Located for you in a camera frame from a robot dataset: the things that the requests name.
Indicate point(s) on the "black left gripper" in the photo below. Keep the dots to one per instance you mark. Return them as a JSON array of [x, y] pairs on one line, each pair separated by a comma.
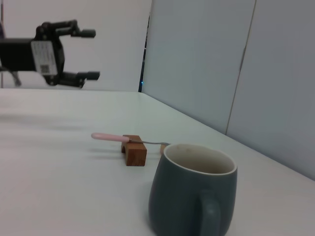
[[17, 56]]

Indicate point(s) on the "dark grey ceramic cup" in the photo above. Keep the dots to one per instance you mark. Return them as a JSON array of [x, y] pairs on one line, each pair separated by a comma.
[[182, 196]]

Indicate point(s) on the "dark brown wooden arch block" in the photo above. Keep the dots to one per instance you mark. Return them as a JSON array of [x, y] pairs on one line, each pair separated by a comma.
[[136, 155]]

